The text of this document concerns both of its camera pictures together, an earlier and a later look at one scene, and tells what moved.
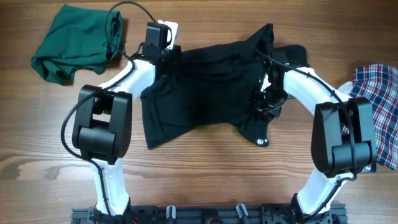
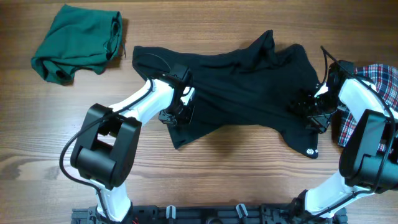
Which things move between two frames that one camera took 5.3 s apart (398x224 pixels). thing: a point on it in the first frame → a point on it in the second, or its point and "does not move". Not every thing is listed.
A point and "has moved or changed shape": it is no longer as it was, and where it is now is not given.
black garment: [212, 88] has moved or changed shape
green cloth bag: [79, 37] does not move
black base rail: [211, 214] does not move
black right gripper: [266, 115] → [321, 123]
